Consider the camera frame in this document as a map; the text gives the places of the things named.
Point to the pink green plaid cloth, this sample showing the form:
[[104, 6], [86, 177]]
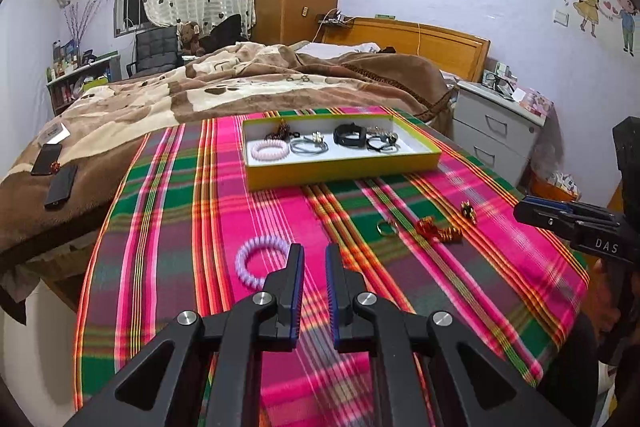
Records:
[[200, 207]]

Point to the window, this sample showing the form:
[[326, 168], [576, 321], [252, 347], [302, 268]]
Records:
[[127, 9]]

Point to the brown patterned blanket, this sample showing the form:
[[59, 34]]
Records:
[[150, 107]]

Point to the power strip with chargers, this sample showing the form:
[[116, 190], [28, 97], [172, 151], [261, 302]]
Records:
[[335, 19]]

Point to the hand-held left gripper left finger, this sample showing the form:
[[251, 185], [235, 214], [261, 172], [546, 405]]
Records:
[[298, 297]]

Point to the row of bottles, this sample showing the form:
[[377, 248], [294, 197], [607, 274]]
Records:
[[67, 62]]

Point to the phone with red charm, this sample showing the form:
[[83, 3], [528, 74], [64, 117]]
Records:
[[47, 159]]

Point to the purple flower branches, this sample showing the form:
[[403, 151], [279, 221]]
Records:
[[82, 19]]

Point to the black glasses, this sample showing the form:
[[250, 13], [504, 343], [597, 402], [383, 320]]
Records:
[[497, 82]]

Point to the orange cardboard box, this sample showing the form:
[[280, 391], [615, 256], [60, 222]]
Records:
[[540, 183]]

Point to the brown teddy bear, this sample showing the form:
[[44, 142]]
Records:
[[190, 37]]

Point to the small gold bell ornament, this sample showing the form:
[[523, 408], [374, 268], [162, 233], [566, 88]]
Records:
[[467, 210]]

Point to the floral box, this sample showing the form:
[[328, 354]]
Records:
[[532, 102]]

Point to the red gold beaded ornament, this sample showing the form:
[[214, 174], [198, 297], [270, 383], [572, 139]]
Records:
[[427, 226]]

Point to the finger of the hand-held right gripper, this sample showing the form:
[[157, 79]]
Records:
[[545, 218], [550, 203]]

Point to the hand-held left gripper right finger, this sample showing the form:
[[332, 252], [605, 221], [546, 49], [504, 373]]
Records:
[[331, 297]]

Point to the grey nightstand with drawers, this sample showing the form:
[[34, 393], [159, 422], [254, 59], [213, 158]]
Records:
[[495, 127]]

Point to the grey shelf unit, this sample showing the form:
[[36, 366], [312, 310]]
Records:
[[100, 67]]

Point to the white card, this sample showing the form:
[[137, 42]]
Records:
[[54, 133]]

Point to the silver crystal hair clip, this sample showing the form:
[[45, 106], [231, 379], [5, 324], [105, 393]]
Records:
[[382, 133]]

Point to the black phone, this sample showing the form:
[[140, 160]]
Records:
[[61, 187]]

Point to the wooden headboard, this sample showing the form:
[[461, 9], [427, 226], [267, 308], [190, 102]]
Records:
[[450, 47]]

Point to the white wall outlet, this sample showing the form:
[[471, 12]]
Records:
[[561, 17]]

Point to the yellow cardboard box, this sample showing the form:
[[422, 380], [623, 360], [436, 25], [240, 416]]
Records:
[[340, 174]]

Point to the black office chair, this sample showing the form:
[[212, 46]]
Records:
[[155, 49]]

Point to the black wristband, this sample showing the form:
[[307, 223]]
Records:
[[345, 138]]

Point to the black bag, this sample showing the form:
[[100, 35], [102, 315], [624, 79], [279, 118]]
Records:
[[225, 32]]

